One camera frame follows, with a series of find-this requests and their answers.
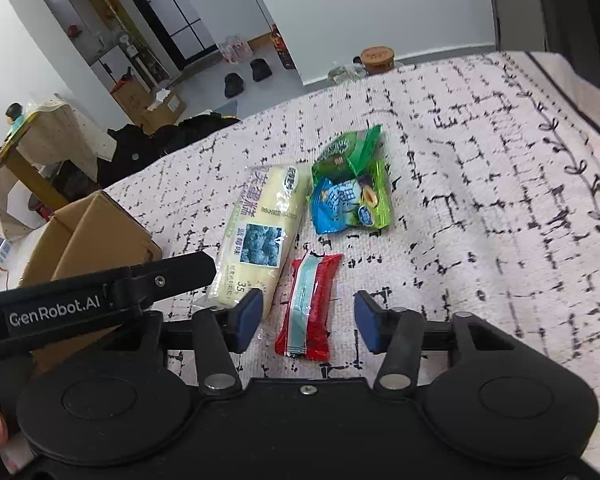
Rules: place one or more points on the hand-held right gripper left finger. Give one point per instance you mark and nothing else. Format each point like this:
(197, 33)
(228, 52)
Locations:
(250, 320)

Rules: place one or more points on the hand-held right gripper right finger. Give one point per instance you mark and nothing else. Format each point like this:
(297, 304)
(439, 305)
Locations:
(367, 320)

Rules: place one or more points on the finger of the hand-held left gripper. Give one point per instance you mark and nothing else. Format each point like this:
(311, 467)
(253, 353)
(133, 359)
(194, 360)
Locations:
(175, 277)

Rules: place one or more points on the red snack stick packet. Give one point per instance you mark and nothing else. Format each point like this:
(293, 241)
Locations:
(315, 310)

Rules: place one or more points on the white cake roll packet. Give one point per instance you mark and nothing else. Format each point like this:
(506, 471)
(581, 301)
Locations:
(260, 230)

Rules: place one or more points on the blue plum snack packet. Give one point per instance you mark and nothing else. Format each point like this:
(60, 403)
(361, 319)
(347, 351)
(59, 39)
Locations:
(347, 207)

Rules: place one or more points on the black cloth pile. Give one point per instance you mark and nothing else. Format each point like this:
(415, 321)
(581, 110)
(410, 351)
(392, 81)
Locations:
(135, 150)

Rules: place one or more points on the round wooden table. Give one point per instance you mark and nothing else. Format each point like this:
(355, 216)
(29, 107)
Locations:
(25, 175)

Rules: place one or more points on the cardboard box with white contents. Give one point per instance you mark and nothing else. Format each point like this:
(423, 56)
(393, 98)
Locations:
(165, 110)

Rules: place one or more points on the green snack packet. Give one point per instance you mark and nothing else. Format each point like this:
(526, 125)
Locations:
(345, 152)

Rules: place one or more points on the printed blanket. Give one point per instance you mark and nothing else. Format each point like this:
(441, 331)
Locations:
(480, 185)

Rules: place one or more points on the brown cardboard floor box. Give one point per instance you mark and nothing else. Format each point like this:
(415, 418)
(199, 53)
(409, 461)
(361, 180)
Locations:
(130, 97)

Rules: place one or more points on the black shoe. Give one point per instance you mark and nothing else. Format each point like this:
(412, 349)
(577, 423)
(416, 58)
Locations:
(233, 85)
(260, 70)

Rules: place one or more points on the small doll figure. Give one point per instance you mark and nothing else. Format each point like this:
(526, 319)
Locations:
(14, 112)

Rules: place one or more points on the white cabinet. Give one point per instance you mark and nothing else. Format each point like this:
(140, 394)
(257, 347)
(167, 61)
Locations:
(110, 62)

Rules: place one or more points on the pink plastic bag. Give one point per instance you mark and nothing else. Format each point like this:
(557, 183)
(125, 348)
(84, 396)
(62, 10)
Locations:
(235, 50)

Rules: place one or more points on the clear plastic bottle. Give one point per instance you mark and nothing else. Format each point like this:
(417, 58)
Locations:
(345, 75)

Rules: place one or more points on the black-framed sliding door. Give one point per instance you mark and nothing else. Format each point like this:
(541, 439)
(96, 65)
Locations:
(190, 25)

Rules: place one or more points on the jar with wooden lid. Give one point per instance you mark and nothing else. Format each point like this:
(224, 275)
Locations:
(377, 60)

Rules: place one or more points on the dark furniture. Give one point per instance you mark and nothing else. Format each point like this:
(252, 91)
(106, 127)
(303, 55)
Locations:
(570, 10)

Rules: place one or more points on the red wall ornament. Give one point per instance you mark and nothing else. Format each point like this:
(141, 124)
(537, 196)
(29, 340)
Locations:
(73, 30)

